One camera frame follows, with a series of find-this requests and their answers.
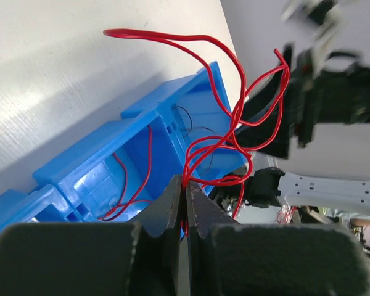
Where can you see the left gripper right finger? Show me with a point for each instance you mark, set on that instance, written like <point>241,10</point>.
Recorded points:
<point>228,258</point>

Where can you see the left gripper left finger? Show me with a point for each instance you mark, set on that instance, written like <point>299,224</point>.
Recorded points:
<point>138,257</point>

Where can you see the blue three-compartment bin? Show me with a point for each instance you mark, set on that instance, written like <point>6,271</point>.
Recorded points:
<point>128,161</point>

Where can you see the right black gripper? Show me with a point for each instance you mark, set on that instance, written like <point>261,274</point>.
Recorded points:
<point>312,97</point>

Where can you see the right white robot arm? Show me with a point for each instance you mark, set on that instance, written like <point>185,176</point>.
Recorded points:
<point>274,187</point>

